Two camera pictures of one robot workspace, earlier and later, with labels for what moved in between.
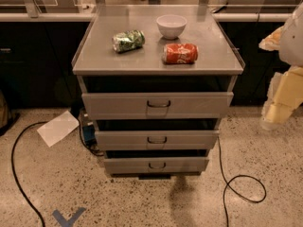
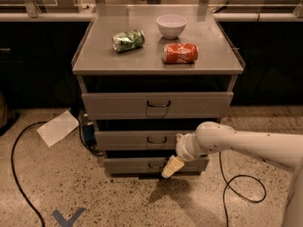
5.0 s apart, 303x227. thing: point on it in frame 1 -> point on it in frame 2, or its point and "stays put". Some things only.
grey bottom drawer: x=127 y=165 stays put
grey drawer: x=154 y=140 stays put
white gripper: x=293 y=44 -> x=182 y=148
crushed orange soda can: x=180 y=53 stays put
